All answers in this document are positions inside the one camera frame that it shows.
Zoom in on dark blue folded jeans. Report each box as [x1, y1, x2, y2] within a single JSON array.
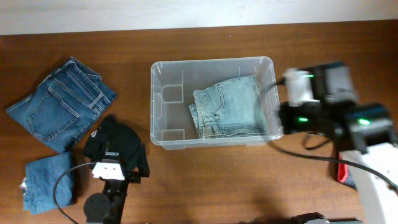
[[6, 57, 117, 153]]

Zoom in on small blue denim cloth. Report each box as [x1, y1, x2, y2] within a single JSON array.
[[20, 152, 74, 215]]

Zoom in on clear plastic storage bin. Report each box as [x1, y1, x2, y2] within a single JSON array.
[[150, 56, 284, 150]]

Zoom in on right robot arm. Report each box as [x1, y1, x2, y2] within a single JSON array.
[[279, 62, 397, 223]]

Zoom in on black garment red grey band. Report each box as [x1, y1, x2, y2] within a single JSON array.
[[336, 163, 356, 189]]

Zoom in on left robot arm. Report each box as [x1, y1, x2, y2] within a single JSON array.
[[83, 142, 150, 224]]

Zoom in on light blue jeans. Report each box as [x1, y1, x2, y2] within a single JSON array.
[[189, 75, 269, 139]]

